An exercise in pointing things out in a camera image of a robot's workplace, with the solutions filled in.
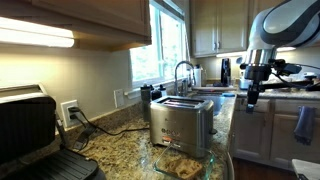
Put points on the white wall outlet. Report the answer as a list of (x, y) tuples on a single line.
[(65, 116)]

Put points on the short black bottle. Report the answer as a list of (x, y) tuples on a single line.
[(156, 94)]

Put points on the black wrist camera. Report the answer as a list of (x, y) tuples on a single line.
[(286, 68)]

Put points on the black stereo camera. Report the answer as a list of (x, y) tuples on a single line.
[(243, 66)]

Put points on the black toaster lever knob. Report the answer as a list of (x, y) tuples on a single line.
[(213, 132)]

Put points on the blue hanging towel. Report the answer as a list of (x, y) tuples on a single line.
[(305, 126)]

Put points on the white paper towel roll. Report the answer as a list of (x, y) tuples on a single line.
[(198, 76)]

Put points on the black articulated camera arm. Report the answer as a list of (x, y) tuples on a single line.
[(290, 85)]

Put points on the black panini grill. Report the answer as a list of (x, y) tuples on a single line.
[(26, 126)]

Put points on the brown bread slice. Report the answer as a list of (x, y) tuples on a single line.
[(185, 168)]

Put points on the wooden upper cabinet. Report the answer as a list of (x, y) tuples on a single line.
[(100, 16)]

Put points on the black soda maker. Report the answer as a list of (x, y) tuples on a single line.
[(226, 73)]

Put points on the under-cabinet light strip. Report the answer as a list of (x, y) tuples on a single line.
[(233, 54), (33, 35)]

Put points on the tall grey tumbler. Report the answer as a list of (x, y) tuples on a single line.
[(146, 106)]

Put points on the silver kettle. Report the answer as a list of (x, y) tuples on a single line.
[(242, 85)]

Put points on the beige upper cabinets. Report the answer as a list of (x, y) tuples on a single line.
[(216, 26)]

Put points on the white blank wall plate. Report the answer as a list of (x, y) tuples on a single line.
[(119, 98)]

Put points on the white cart top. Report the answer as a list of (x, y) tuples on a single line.
[(306, 170)]

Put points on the clear glass baking dish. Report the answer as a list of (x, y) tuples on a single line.
[(210, 166)]

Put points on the beige cabinets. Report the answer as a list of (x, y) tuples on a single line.
[(250, 133), (216, 26)]

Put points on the beige lower cabinets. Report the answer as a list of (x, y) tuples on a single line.
[(250, 133)]

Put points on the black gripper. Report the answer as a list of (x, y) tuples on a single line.
[(257, 73)]

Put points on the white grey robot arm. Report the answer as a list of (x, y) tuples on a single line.
[(283, 23)]

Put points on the stainless steel toaster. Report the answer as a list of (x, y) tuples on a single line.
[(186, 130)]

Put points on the chrome sink faucet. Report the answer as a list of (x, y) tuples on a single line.
[(176, 76)]

